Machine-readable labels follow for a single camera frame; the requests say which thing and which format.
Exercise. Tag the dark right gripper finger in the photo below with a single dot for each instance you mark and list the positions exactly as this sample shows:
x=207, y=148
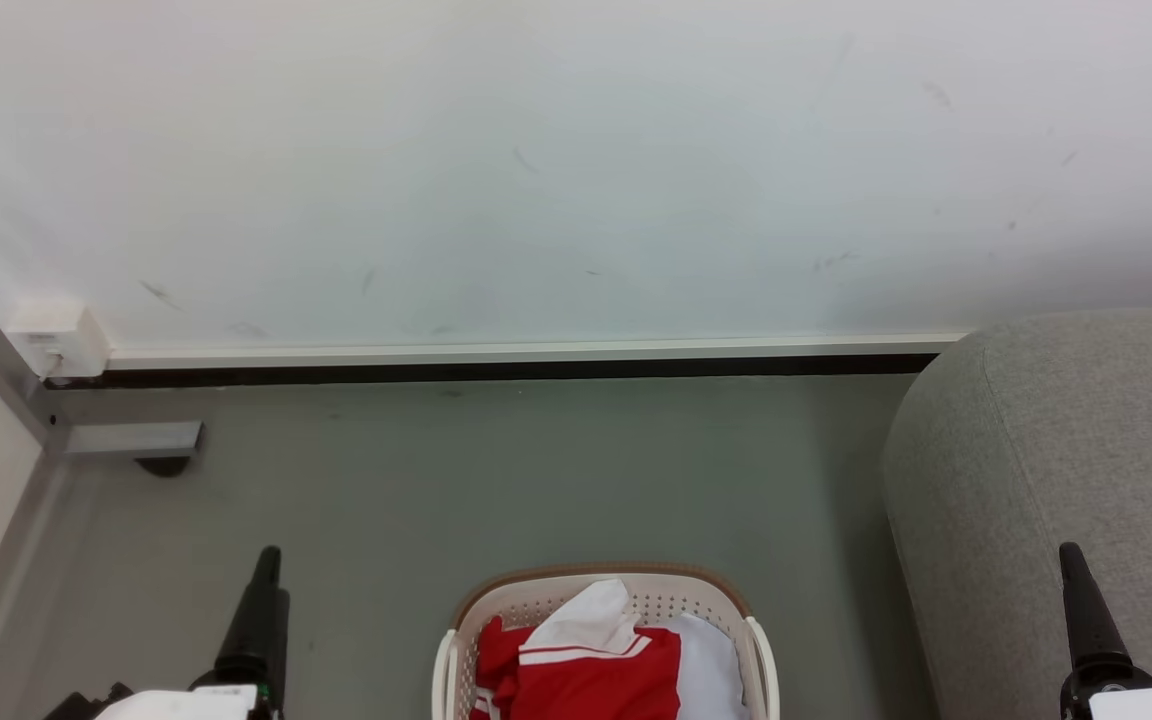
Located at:
x=1088, y=620

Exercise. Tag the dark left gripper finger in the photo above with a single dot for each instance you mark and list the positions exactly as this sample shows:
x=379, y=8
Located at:
x=254, y=620
x=283, y=640

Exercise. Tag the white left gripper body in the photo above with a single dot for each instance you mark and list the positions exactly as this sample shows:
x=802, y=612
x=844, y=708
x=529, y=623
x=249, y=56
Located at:
x=196, y=704

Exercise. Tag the red white sports garment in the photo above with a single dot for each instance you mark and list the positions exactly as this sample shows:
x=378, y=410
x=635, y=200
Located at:
x=596, y=685

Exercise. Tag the grey fabric sofa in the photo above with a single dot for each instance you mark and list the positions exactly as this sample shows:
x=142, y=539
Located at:
x=1036, y=450

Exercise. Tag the cream plastic laundry basket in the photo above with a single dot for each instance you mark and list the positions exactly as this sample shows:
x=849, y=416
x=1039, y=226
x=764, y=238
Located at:
x=658, y=598

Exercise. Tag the plain white garment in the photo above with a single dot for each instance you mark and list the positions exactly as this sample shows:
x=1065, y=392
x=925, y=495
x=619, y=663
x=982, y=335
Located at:
x=708, y=668

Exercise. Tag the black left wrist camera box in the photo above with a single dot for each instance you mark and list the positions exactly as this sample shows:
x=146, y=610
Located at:
x=86, y=706

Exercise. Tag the black frame foot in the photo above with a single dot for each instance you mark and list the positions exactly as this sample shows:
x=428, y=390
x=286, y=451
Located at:
x=164, y=465

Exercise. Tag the grey metal frame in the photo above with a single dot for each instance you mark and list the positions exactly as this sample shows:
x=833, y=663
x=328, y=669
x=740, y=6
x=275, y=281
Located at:
x=36, y=412

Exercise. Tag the white wall junction box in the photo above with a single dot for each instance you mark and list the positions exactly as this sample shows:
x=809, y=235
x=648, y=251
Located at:
x=61, y=338

